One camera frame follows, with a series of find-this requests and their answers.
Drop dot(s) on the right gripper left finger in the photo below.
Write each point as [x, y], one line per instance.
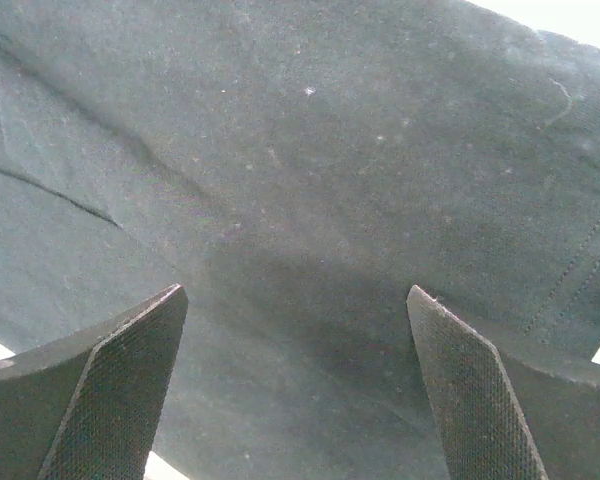
[87, 406]

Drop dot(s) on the black t shirt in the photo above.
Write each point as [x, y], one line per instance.
[305, 175]

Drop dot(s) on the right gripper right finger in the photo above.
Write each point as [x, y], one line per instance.
[504, 406]

